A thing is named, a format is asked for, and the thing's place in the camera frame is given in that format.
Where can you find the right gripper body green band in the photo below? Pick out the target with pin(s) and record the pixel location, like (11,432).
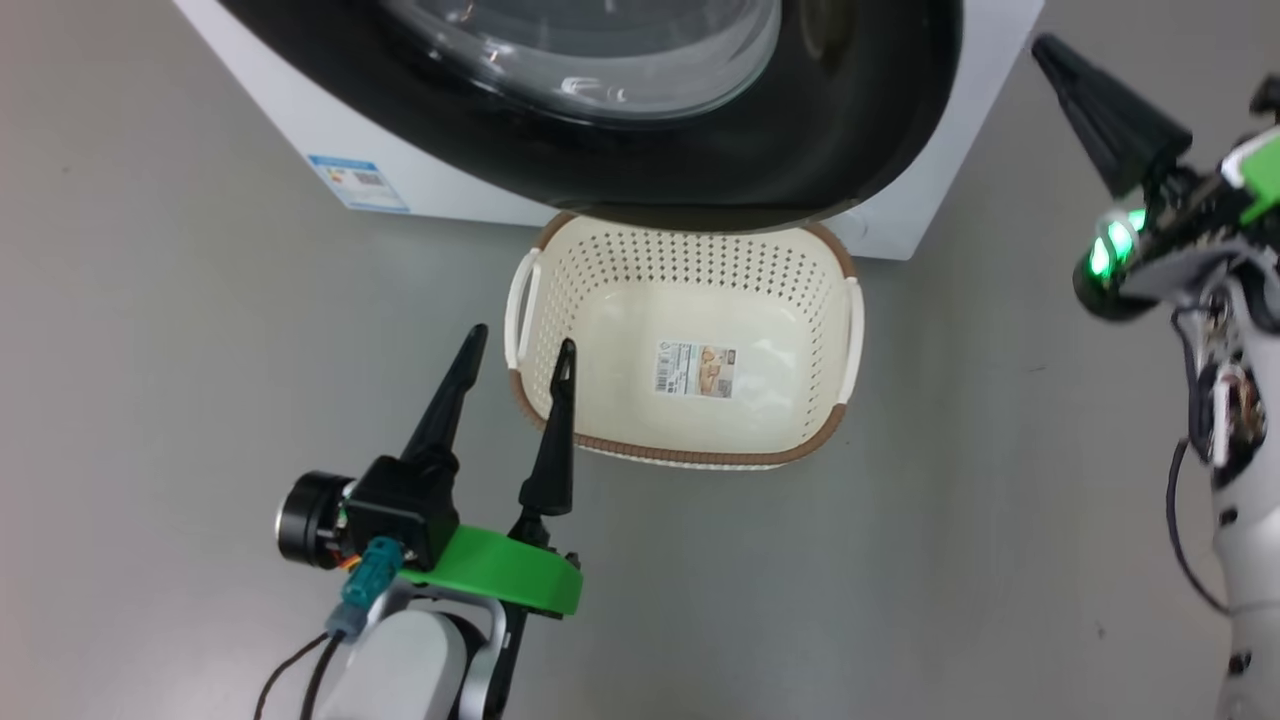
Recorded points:
(1195,215)

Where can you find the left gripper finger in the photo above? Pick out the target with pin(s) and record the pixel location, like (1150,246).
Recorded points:
(445,410)
(555,450)

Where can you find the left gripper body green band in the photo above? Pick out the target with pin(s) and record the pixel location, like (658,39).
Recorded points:
(500,575)

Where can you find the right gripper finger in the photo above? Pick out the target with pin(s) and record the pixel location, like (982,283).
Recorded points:
(1115,120)

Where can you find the black glass washing machine door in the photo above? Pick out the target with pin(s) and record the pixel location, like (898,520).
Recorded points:
(800,150)

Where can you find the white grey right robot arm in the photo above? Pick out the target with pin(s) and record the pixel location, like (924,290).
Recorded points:
(1250,560)

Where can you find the cream plastic laundry basket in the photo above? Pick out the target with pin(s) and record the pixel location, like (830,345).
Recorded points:
(620,330)

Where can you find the basket product label sticker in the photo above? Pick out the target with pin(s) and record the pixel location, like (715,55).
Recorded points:
(697,369)

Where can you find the white washing machine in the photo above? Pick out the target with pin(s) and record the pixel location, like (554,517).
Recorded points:
(290,100)

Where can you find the blue energy label sticker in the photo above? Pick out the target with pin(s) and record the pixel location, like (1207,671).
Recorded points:
(358,183)

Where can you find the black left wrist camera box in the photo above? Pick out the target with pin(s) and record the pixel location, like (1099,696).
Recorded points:
(390,512)

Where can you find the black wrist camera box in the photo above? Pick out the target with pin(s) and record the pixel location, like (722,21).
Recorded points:
(1268,95)
(390,512)

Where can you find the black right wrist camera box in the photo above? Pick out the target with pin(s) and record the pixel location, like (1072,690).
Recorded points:
(1268,95)

